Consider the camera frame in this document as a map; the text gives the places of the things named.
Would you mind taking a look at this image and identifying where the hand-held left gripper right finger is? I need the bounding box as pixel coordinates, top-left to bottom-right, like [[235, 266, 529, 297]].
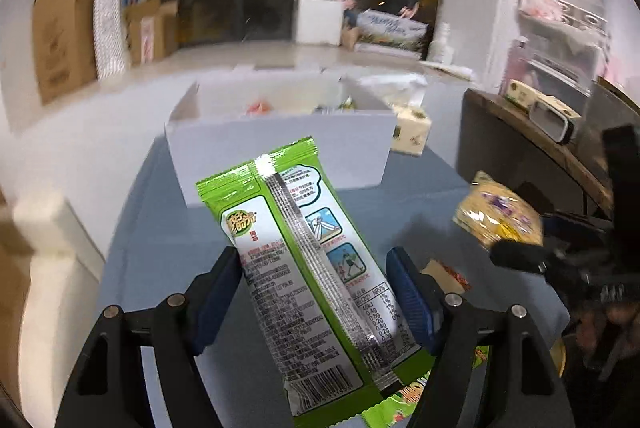
[[385, 246, 576, 428]]

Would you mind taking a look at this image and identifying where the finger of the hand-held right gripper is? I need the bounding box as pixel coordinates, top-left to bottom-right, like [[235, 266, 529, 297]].
[[540, 213, 616, 241], [490, 239, 561, 274]]

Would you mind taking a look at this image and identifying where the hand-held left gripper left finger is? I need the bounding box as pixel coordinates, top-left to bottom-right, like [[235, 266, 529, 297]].
[[54, 246, 243, 428]]

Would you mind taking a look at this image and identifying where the brown snack packet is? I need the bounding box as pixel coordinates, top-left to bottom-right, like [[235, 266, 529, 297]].
[[419, 259, 472, 294]]

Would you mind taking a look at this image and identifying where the yellow snack packet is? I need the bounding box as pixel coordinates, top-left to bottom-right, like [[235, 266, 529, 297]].
[[452, 170, 546, 254]]

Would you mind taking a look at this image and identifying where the green and white snack packet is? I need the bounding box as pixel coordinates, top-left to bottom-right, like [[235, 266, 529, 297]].
[[195, 136, 426, 419]]

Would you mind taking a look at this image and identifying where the green seaweed snack packet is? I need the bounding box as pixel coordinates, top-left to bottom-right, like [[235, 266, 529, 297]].
[[361, 345, 491, 428]]

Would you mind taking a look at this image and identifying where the white cardboard box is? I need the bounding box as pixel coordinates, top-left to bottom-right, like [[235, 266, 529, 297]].
[[164, 70, 398, 209]]

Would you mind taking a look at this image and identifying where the person's right hand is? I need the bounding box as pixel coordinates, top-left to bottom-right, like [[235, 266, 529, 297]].
[[567, 303, 640, 379]]

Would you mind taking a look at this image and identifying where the white digital clock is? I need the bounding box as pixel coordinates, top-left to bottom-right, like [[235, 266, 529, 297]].
[[527, 98, 581, 145]]

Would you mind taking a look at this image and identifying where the round wooden table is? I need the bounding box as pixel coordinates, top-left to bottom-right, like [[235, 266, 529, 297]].
[[460, 88, 616, 209]]

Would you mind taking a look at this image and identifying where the cream carton box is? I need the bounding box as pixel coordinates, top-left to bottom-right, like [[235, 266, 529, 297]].
[[502, 79, 546, 109]]

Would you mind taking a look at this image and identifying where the cream tissue pack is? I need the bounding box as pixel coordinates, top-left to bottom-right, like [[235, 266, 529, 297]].
[[350, 75, 433, 156]]

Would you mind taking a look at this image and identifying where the cream sofa cushion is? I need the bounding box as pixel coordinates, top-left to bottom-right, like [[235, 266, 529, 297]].
[[12, 195, 108, 409]]

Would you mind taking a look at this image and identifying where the white storage rack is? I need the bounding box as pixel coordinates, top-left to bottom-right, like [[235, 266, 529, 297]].
[[505, 0, 613, 99]]

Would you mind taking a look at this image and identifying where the pink floral cloth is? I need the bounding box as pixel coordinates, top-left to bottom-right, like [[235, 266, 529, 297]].
[[515, 0, 566, 21]]

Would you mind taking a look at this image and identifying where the printed gift box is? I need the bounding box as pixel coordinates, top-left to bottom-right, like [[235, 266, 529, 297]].
[[352, 8, 431, 59]]

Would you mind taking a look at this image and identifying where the small open cardboard box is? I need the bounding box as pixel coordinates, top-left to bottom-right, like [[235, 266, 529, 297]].
[[124, 0, 180, 66]]

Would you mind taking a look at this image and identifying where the white foam box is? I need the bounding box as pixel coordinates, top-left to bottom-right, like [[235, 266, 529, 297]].
[[294, 0, 346, 46]]

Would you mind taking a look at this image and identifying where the white dotted paper bag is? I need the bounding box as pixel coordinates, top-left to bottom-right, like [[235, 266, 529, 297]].
[[94, 0, 151, 81]]

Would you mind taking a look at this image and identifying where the large brown cardboard box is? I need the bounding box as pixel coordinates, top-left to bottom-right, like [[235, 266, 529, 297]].
[[32, 0, 98, 105]]

